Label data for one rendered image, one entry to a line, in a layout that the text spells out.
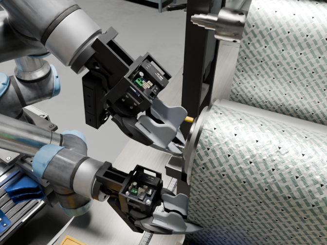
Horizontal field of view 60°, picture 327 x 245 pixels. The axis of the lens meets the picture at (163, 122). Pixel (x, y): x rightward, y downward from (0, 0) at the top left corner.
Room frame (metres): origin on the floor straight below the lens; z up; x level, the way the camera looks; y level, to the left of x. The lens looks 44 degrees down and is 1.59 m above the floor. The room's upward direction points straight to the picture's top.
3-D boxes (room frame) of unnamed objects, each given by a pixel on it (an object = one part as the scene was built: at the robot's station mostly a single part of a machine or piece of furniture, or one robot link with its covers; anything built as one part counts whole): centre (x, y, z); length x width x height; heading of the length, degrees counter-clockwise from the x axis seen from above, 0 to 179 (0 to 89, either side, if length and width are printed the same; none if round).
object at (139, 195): (0.30, 0.07, 1.12); 0.12 x 0.08 x 0.09; 66
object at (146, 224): (0.26, 0.02, 1.09); 0.09 x 0.05 x 0.02; 65
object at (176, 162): (0.36, -0.04, 1.05); 0.06 x 0.05 x 0.31; 66
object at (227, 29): (0.55, -0.14, 1.33); 0.06 x 0.06 x 0.06; 66
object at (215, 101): (0.31, -0.07, 1.25); 0.15 x 0.01 x 0.15; 156
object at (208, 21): (0.57, -0.09, 1.33); 0.06 x 0.03 x 0.03; 66
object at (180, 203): (0.27, -0.04, 1.11); 0.09 x 0.03 x 0.06; 67
